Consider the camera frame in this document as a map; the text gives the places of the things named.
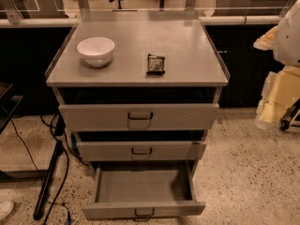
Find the grey middle drawer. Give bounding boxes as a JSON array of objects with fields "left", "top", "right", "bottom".
[{"left": 76, "top": 130, "right": 206, "bottom": 161}]

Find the grey top drawer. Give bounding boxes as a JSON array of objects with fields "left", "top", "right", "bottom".
[{"left": 52, "top": 86, "right": 223, "bottom": 132}]

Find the black power strip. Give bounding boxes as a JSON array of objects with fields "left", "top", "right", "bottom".
[{"left": 33, "top": 141, "right": 63, "bottom": 220}]

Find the dark snack packet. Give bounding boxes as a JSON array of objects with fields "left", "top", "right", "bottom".
[{"left": 146, "top": 53, "right": 165, "bottom": 75}]

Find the dark side table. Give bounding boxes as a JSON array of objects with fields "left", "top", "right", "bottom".
[{"left": 0, "top": 82, "right": 23, "bottom": 134}]

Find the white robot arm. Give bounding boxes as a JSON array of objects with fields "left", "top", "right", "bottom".
[{"left": 253, "top": 0, "right": 300, "bottom": 129}]

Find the grey drawer cabinet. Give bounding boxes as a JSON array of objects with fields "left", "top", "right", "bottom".
[{"left": 44, "top": 9, "right": 231, "bottom": 176}]

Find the grey bottom drawer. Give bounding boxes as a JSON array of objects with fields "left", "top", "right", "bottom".
[{"left": 82, "top": 161, "right": 205, "bottom": 220}]

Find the white shoe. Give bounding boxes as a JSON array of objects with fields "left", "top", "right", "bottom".
[{"left": 0, "top": 200, "right": 15, "bottom": 221}]

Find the white ceramic bowl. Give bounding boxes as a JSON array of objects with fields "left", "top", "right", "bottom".
[{"left": 77, "top": 37, "right": 115, "bottom": 68}]

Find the black floor cable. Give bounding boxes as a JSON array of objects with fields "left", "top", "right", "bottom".
[{"left": 0, "top": 106, "right": 89, "bottom": 225}]

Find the grey drawer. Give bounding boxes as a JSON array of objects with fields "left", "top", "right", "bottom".
[
  {"left": 76, "top": 130, "right": 206, "bottom": 161},
  {"left": 82, "top": 161, "right": 205, "bottom": 220},
  {"left": 52, "top": 86, "right": 223, "bottom": 132}
]

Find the wheeled cart leg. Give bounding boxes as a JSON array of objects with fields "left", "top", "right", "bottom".
[{"left": 279, "top": 98, "right": 300, "bottom": 131}]

